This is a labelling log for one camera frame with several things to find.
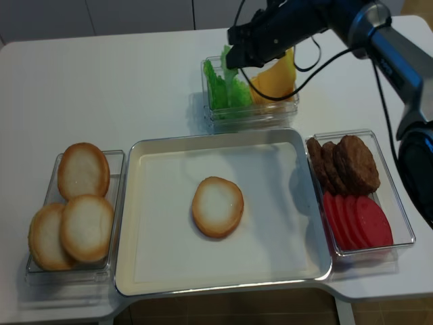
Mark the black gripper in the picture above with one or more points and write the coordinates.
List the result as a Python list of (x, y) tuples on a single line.
[(272, 31)]

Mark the brown meat patty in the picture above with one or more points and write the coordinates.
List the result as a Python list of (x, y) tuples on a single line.
[(356, 166), (327, 153), (314, 149)]

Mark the red tomato slice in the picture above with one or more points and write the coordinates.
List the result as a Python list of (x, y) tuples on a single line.
[(332, 218), (349, 243), (351, 220), (372, 223)]

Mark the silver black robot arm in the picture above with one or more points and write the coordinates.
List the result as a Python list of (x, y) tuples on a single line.
[(366, 29)]

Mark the rear brown meat patty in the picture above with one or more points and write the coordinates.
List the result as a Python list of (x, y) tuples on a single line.
[(314, 149)]

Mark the bun half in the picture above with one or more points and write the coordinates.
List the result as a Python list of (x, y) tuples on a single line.
[(83, 169), (44, 239), (86, 228)]

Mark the left front bun half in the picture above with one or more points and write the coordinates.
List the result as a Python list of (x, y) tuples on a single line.
[(44, 239)]

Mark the bottom bun on tray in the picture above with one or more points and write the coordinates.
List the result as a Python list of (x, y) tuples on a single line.
[(217, 207)]

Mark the rear bun half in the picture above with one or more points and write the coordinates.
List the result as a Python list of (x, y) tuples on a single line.
[(83, 169)]

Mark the white metal serving tray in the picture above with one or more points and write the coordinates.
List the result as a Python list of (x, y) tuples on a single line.
[(125, 280)]

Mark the clear lettuce cheese container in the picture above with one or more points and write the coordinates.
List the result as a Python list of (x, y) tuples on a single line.
[(254, 116)]

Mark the clear patty tomato container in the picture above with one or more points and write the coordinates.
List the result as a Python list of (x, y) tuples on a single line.
[(386, 196)]

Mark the white paper tray liner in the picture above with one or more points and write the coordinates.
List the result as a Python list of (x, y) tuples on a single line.
[(274, 240)]

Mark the green lettuce leaf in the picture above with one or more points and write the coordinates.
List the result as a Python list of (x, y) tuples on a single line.
[(238, 93)]

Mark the yellow cheese slices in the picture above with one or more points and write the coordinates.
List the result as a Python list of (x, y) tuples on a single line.
[(279, 79)]

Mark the front brown meat patty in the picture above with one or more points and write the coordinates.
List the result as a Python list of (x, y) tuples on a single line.
[(356, 166)]

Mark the middle brown meat patty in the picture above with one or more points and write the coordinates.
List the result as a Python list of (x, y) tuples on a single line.
[(327, 153)]

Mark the clear bun container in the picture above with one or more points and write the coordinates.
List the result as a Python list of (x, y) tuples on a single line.
[(102, 270)]

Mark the remaining green lettuce leaves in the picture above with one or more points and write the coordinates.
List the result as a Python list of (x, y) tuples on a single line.
[(217, 91)]

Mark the front red tomato slice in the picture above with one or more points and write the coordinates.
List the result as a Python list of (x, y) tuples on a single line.
[(372, 223)]

